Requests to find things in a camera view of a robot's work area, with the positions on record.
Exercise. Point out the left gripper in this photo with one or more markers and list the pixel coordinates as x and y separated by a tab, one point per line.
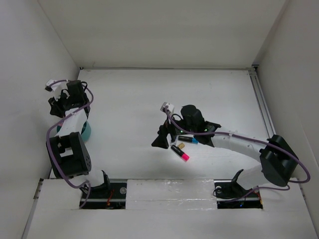
56	108

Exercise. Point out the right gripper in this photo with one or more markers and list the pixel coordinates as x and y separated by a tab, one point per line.
161	141

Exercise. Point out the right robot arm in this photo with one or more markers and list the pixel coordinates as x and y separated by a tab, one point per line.
276	160

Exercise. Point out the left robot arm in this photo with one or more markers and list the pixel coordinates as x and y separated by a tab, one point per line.
66	147

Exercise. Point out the black highlighter pink cap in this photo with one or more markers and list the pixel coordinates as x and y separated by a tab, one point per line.
180	153

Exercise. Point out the black highlighter blue cap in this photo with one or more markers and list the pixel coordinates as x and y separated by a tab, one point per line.
187	139

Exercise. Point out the teal round organizer container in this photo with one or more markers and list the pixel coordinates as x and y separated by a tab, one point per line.
86	131

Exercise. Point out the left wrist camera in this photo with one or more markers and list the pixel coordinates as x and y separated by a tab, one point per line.
55	86

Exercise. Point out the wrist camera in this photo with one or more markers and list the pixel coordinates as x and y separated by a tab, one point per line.
167	107
55	86

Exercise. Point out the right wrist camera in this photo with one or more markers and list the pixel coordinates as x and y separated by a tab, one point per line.
167	107

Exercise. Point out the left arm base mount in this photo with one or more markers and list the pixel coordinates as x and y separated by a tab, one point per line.
110	195

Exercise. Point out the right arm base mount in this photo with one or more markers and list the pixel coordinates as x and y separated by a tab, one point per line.
230	195

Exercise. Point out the aluminium rail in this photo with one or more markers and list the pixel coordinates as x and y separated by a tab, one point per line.
261	101

